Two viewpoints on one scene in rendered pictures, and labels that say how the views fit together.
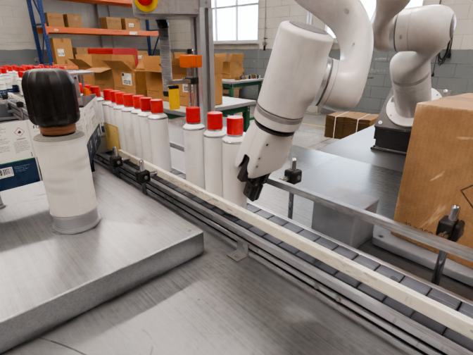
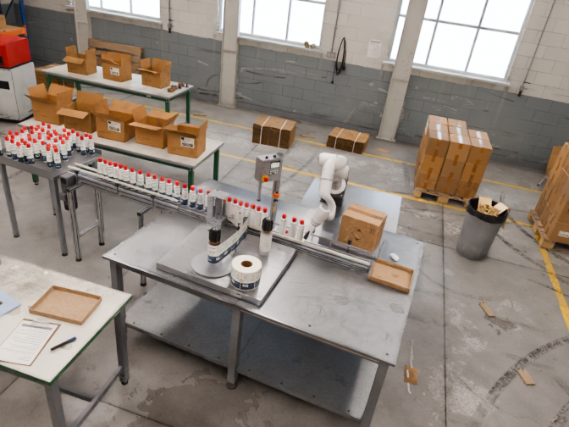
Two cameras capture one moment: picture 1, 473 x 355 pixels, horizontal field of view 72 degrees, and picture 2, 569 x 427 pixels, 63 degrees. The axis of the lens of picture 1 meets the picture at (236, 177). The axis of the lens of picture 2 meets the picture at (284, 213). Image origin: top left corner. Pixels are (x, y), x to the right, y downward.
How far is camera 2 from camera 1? 300 cm
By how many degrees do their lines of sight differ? 27
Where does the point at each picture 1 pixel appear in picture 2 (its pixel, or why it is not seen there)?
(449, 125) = (349, 219)
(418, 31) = (339, 174)
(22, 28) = not seen: outside the picture
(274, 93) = (317, 219)
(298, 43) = (324, 213)
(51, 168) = (267, 241)
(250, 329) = (317, 267)
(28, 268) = (270, 263)
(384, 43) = not seen: hidden behind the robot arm
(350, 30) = (331, 205)
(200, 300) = (305, 264)
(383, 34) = not seen: hidden behind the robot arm
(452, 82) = (346, 89)
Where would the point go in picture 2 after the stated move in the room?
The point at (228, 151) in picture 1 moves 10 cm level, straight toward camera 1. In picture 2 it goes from (301, 228) to (307, 235)
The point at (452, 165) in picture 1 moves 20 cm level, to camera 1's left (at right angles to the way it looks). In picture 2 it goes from (350, 227) to (328, 230)
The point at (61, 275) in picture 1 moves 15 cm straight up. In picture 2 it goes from (279, 263) to (281, 246)
